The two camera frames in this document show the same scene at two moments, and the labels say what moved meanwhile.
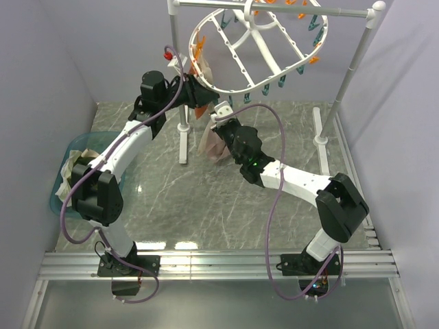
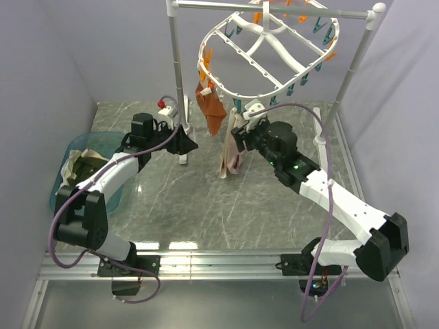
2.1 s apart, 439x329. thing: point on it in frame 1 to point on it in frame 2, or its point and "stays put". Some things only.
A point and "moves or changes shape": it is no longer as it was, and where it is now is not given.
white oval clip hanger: x=245 y=48 moves or changes shape
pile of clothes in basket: x=76 y=157 stays put
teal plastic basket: x=95 y=140 stays put
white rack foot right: x=320 y=142 stays put
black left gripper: x=197 y=94 to x=182 y=144
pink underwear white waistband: x=210 y=145 to x=232 y=158
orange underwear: x=199 y=110 moves or changes shape
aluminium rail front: x=217 y=265 stays put
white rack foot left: x=183 y=131 stays put
